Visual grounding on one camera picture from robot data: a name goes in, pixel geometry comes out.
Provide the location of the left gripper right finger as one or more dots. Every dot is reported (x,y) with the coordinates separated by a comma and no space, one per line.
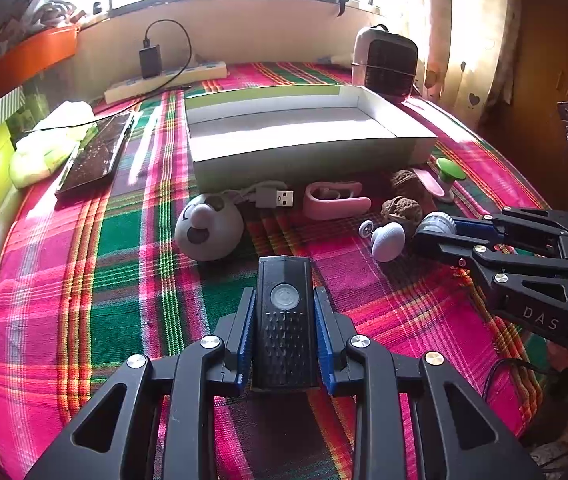
(456,435)

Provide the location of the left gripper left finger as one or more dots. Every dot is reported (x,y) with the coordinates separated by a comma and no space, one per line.
(164,405)

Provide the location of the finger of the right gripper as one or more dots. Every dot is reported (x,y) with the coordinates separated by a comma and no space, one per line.
(494,229)
(451,249)

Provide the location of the green mushroom knob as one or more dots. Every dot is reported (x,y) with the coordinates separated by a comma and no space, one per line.
(449,172)

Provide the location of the black bike light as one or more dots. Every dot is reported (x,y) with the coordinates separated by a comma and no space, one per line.
(285,339)

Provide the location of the white panda ball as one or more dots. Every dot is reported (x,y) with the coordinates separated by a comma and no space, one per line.
(208,228)

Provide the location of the brown walnut lower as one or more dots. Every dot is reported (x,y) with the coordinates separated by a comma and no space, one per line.
(400,208)

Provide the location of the brown walnut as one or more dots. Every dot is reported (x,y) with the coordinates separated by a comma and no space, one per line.
(400,208)
(405,183)

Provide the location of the white mushroom knob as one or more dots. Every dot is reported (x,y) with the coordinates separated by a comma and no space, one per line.
(387,242)

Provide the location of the brown walnut upper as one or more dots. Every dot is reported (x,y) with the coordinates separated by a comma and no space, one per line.
(405,183)

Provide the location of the pink black mini heater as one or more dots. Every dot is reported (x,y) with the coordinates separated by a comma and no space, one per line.
(384,62)

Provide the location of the heart pattern curtain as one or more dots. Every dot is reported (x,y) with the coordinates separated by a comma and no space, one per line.
(470,56)

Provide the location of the grey cardboard box tray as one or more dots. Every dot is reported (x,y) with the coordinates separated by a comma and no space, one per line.
(298,134)

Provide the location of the black smartphone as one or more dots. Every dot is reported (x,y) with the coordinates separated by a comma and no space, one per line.
(94,163)

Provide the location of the white power strip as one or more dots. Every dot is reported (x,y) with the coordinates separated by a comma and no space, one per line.
(137,86)

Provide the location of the black charger plug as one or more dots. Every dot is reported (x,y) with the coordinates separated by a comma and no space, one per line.
(150,60)

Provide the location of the orange tray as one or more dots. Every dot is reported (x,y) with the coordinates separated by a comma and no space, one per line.
(36,54)

